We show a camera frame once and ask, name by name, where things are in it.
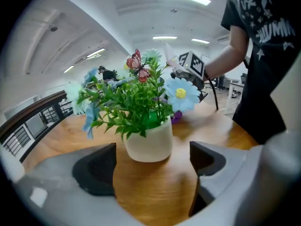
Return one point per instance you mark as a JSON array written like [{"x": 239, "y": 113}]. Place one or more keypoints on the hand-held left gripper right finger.
[{"x": 218, "y": 163}]

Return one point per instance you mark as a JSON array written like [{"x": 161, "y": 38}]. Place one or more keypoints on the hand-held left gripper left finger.
[{"x": 58, "y": 173}]

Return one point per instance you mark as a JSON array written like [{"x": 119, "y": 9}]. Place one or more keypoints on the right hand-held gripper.
[{"x": 192, "y": 62}]

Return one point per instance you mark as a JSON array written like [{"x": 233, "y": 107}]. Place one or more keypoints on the purple cloth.
[{"x": 176, "y": 119}]

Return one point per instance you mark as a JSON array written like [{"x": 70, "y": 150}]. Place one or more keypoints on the small white flower pot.
[{"x": 150, "y": 142}]

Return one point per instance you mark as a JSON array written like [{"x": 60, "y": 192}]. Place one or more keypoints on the person's right forearm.
[{"x": 225, "y": 58}]

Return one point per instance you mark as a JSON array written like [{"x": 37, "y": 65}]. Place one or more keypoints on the dark metal railing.
[{"x": 28, "y": 112}]

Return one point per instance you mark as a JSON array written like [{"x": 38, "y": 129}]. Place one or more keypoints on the person's black star-print shirt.
[{"x": 265, "y": 67}]

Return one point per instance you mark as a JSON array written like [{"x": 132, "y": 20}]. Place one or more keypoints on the ceiling dome camera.
[{"x": 54, "y": 28}]

